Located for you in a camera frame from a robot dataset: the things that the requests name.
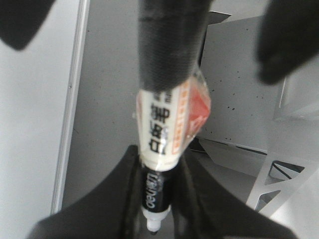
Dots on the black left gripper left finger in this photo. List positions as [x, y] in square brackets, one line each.
[109, 211]

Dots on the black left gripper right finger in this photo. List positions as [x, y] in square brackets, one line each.
[203, 209]

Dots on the black whiteboard marker with label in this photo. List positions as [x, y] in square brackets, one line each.
[173, 102]

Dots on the white metal stand frame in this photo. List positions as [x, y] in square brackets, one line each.
[287, 186]

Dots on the white whiteboard with aluminium frame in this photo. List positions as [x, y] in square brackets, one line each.
[39, 82]

